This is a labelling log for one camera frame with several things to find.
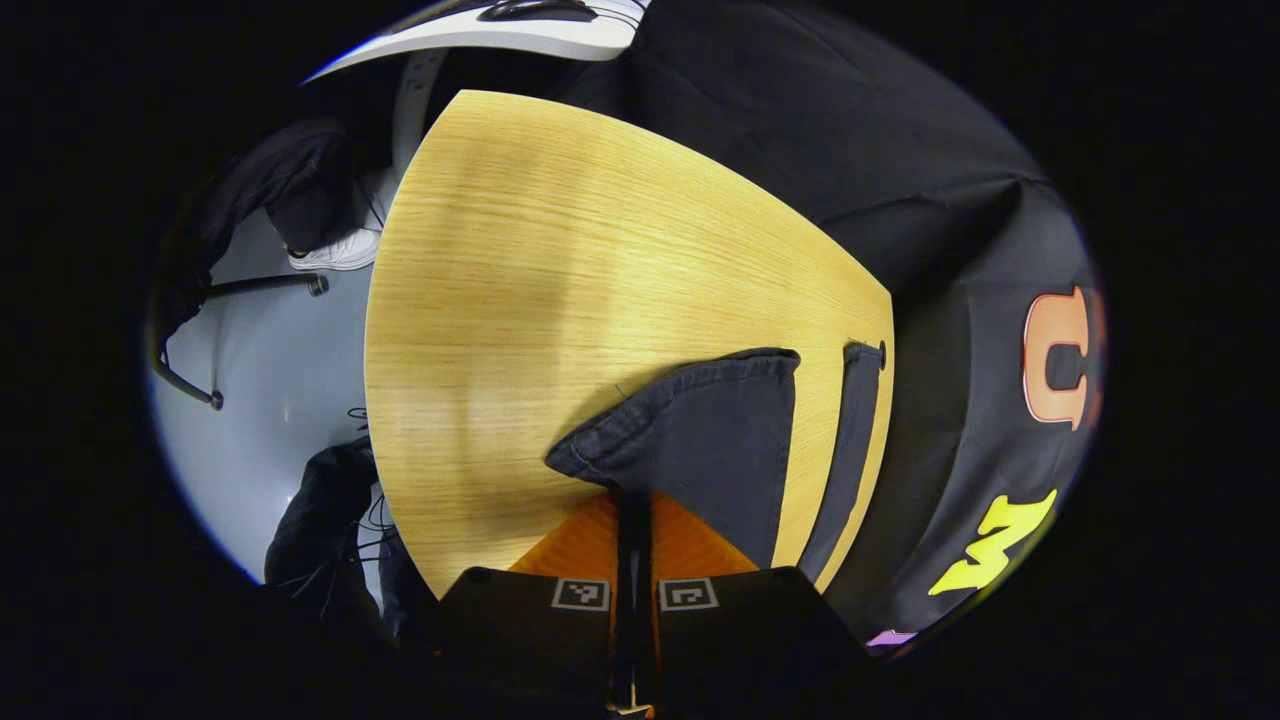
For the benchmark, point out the black computer mouse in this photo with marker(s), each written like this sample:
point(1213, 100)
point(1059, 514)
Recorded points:
point(535, 10)

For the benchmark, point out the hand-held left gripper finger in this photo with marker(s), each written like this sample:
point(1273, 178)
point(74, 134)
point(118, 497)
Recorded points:
point(625, 600)
point(644, 600)

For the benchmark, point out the black stand leg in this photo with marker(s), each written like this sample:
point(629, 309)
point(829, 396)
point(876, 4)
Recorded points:
point(180, 380)
point(265, 286)

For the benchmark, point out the white desk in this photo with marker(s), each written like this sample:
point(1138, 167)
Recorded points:
point(520, 40)

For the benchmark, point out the black jeans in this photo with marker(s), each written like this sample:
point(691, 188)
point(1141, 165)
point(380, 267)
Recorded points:
point(700, 440)

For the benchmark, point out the white shoe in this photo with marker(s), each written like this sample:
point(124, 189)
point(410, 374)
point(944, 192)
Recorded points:
point(340, 250)

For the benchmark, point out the person's leg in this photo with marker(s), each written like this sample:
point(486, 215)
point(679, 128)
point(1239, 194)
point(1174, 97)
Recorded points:
point(290, 180)

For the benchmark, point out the black backdrop cloth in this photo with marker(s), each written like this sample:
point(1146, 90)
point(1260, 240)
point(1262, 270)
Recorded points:
point(800, 120)

